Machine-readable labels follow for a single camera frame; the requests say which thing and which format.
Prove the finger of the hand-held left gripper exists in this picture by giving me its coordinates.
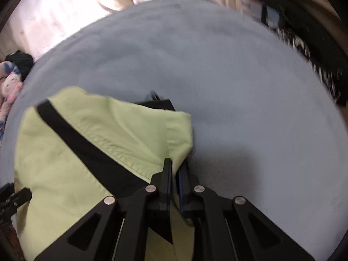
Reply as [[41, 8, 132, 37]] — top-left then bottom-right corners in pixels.
[[0, 182, 32, 225]]

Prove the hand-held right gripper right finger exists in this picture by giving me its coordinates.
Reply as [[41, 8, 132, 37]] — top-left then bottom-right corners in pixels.
[[176, 160, 316, 261]]

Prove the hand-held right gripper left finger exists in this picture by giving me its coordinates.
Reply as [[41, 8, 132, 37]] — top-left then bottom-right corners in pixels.
[[34, 158, 174, 261]]

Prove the green and black hooded jacket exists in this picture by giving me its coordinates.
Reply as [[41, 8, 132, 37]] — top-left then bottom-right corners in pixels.
[[13, 85, 196, 261]]

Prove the floral quilt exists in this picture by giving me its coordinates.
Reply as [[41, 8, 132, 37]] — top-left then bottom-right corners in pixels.
[[0, 61, 17, 142]]

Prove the grey-blue bed blanket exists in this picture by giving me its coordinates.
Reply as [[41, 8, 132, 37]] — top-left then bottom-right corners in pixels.
[[0, 0, 348, 261]]

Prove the pink cat plush toy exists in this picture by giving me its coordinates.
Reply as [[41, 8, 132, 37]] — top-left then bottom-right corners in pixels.
[[0, 72, 23, 106]]

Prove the black and white patterned cloth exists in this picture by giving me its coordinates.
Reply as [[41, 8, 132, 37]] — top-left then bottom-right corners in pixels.
[[274, 27, 343, 101]]

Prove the white cardboard box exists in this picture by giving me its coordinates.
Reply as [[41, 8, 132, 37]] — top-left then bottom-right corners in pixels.
[[241, 0, 280, 29]]

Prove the white leaf-print curtain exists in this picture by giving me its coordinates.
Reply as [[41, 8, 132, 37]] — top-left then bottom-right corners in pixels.
[[5, 0, 240, 60]]

